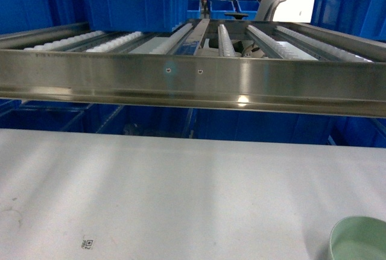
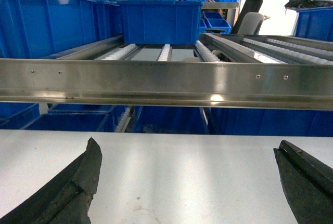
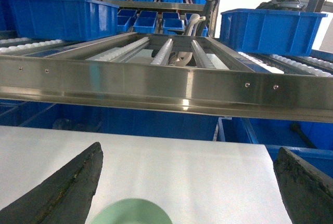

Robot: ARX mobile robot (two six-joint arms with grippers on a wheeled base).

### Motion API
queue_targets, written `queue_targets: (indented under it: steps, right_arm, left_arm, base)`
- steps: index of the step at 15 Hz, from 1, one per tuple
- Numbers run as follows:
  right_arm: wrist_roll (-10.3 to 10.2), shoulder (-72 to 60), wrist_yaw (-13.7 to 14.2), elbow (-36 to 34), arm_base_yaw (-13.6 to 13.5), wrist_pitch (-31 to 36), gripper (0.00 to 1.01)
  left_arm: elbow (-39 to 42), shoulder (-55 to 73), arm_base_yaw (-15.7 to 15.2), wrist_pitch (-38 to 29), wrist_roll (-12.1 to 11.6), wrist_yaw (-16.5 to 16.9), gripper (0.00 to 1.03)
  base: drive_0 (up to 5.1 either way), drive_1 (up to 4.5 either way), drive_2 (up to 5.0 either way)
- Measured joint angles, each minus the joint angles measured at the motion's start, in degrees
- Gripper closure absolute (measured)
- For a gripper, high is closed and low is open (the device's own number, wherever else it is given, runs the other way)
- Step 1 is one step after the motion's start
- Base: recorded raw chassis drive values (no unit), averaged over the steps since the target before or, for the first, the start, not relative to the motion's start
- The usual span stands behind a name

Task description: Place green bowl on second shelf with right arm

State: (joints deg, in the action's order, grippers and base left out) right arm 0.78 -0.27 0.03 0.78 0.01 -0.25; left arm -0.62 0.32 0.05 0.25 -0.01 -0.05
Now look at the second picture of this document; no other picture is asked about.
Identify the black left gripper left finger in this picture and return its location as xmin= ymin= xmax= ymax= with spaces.
xmin=1 ymin=138 xmax=102 ymax=223

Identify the blue bin far right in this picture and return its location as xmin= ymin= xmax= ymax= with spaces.
xmin=295 ymin=7 xmax=333 ymax=42

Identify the large blue bin left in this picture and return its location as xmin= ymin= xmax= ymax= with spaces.
xmin=1 ymin=0 xmax=122 ymax=59

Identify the stainless steel shelf rack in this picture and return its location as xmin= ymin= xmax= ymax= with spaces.
xmin=1 ymin=34 xmax=332 ymax=136

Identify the blue bin centre on rollers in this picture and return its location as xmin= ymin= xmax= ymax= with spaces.
xmin=117 ymin=1 xmax=203 ymax=45

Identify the grey office chair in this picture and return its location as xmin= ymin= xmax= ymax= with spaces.
xmin=230 ymin=0 xmax=269 ymax=35

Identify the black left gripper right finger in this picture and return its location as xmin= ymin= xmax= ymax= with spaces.
xmin=273 ymin=140 xmax=332 ymax=223

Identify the blue bin lower left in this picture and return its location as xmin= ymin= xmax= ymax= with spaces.
xmin=22 ymin=104 xmax=126 ymax=132

